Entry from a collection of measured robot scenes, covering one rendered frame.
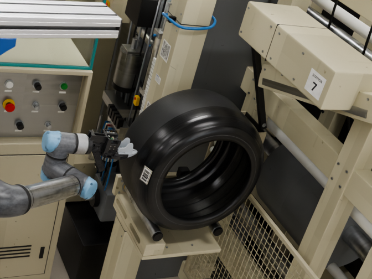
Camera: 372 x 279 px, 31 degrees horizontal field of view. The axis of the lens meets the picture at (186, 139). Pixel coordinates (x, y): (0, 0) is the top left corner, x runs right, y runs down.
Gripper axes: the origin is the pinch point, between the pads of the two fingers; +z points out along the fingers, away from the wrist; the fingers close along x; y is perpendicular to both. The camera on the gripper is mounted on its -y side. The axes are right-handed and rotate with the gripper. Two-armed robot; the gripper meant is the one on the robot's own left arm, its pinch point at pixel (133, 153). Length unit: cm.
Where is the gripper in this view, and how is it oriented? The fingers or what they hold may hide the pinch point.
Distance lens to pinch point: 251.8
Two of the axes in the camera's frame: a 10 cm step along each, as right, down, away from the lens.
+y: 3.5, -8.3, -4.3
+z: 8.5, 0.8, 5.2
